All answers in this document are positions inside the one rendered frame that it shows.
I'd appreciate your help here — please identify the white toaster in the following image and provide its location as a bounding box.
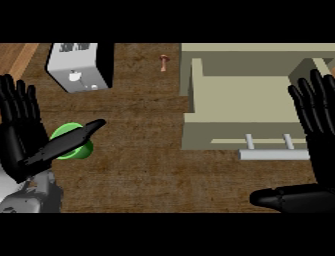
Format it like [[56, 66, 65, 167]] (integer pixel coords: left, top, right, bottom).
[[46, 42, 115, 94]]

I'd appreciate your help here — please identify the open beige drawer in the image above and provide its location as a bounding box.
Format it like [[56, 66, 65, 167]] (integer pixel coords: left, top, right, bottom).
[[180, 57, 335, 152]]

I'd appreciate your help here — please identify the green cup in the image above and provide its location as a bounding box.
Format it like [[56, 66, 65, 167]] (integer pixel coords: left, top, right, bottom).
[[49, 122, 96, 161]]

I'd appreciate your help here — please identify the beige cabinet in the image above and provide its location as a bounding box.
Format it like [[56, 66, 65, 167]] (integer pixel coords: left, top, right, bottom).
[[179, 42, 335, 98]]

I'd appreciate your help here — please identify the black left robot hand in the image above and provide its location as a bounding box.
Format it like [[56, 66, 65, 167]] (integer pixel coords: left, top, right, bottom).
[[0, 73, 108, 185]]

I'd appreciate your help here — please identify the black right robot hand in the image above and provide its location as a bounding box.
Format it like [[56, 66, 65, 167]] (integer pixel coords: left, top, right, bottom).
[[248, 68, 335, 214]]

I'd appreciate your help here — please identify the grey drawer handle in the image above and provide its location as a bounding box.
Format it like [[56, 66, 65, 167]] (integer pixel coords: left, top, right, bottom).
[[238, 133, 312, 161]]

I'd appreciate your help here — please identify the small brown mushroom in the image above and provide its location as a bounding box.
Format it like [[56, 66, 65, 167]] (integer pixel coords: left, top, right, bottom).
[[158, 54, 172, 73]]

